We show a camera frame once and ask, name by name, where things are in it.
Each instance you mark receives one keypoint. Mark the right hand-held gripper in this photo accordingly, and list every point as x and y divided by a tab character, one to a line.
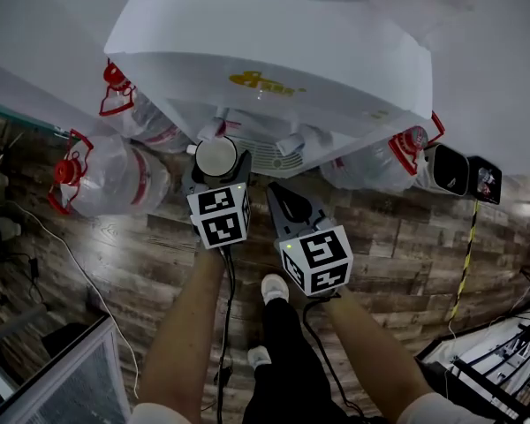
318	259

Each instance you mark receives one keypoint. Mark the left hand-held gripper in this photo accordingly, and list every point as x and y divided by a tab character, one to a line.
221	214

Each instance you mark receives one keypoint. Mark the white cup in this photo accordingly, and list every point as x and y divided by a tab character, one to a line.
215	156

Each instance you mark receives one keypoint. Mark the white water dispenser tap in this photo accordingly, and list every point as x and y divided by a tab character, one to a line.
291	141
214	127

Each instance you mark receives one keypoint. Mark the white water dispenser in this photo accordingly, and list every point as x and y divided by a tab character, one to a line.
269	38

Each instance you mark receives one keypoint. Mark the person's right forearm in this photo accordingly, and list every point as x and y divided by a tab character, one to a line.
371	351

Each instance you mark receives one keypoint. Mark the person's left forearm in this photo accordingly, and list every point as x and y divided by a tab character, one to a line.
181	325

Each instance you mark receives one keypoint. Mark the clear water bottle red cap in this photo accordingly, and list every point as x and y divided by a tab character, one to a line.
110	179
146	117
371	166

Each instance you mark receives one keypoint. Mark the person's white shoe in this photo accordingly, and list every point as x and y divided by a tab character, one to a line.
274	287
259	357

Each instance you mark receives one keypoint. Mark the person's black trousers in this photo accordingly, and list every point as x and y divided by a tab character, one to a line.
287	360

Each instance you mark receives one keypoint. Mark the black box device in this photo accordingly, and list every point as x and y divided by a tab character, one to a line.
486	179

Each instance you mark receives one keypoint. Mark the person's left white sleeve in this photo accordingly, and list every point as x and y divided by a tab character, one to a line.
163	414

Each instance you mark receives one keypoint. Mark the person's white sleeve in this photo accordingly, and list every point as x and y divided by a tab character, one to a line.
163	414
437	411

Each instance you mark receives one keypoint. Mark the person's right white sleeve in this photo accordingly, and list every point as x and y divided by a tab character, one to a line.
437	411

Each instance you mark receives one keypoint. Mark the black equipment rack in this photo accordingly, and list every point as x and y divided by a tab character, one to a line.
499	365

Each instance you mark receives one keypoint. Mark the glass cabinet with metal frame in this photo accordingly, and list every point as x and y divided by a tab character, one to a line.
66	378

